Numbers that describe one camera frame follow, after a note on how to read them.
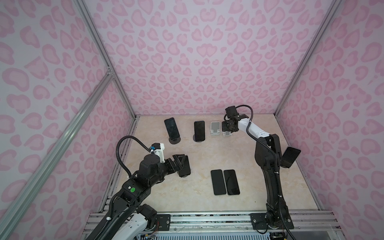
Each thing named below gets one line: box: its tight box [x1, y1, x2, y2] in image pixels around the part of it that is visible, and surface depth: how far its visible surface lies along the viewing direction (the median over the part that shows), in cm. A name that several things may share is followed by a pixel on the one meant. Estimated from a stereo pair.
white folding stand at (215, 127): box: [210, 121, 221, 136], surface depth 109 cm
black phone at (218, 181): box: [210, 169, 227, 195], surface depth 88 cm
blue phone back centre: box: [194, 120, 205, 142], surface depth 100 cm
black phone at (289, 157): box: [280, 146, 301, 169], surface depth 87 cm
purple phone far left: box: [164, 117, 180, 140], surface depth 100 cm
